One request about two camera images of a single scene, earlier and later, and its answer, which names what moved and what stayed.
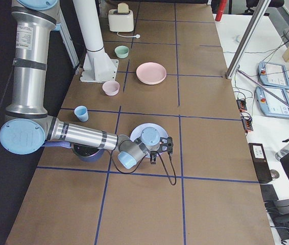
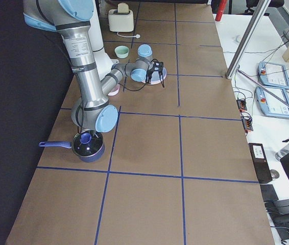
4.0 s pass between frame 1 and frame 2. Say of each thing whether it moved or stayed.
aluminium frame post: stayed
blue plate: moved
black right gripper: moved
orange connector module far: stayed
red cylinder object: stayed
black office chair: stayed
